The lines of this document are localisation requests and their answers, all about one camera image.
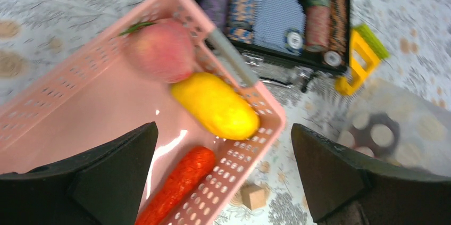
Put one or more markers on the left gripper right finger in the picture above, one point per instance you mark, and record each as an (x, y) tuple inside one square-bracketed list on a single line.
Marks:
[(343, 186)]

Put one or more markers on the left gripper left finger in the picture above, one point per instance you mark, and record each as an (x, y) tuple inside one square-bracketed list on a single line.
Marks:
[(103, 185)]

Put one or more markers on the clear zip top bag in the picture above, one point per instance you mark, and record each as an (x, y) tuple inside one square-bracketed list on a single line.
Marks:
[(394, 125)]

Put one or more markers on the yellow mango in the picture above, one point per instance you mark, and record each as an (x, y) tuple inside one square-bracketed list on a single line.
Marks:
[(216, 106)]

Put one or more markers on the pink plastic basket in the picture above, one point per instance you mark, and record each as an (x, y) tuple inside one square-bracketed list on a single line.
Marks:
[(96, 96)]

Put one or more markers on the pink peach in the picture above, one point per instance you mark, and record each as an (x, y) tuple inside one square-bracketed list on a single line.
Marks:
[(161, 50)]

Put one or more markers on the orange red carrot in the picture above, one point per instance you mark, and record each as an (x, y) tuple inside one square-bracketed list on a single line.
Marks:
[(193, 167)]

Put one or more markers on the small wooden cube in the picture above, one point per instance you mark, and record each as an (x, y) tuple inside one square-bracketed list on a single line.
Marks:
[(253, 196)]

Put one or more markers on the yellow plastic toy tool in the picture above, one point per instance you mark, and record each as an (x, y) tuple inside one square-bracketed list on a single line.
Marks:
[(366, 52)]

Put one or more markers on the black poker chip case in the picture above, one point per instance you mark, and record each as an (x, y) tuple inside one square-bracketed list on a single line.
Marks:
[(307, 38)]

